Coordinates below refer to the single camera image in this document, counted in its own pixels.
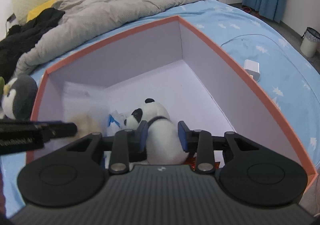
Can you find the blue snack bag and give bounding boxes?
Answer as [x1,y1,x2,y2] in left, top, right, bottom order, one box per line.
[106,110,129,136]

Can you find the small panda plush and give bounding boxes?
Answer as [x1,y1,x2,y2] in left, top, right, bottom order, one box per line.
[124,98,188,165]

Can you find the clear zip bag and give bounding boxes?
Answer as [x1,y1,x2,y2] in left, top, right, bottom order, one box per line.
[66,113,103,140]

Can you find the red foil snack packet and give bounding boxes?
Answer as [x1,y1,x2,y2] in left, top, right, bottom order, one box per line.
[184,157,220,171]

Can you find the grey penguin plush toy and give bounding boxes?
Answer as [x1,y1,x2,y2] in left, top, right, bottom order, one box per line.
[1,75,38,120]

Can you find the salmon pink cardboard box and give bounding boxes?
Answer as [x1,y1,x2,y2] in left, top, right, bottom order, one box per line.
[31,16,318,184]

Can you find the white charger adapter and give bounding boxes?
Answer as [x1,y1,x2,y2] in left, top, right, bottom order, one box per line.
[244,59,260,82]

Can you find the black clothing pile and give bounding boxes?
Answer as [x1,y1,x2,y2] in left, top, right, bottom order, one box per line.
[0,7,65,82]

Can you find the yellow pillow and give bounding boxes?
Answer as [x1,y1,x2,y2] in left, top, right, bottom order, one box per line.
[27,0,57,22]

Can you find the white waste bin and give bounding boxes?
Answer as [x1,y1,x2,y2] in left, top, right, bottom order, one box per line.
[300,27,320,58]

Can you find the grey duvet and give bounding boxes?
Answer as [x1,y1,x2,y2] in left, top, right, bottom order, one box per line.
[15,0,220,77]

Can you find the green long-handled back brush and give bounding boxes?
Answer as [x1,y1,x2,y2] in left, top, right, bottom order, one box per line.
[0,77,5,97]

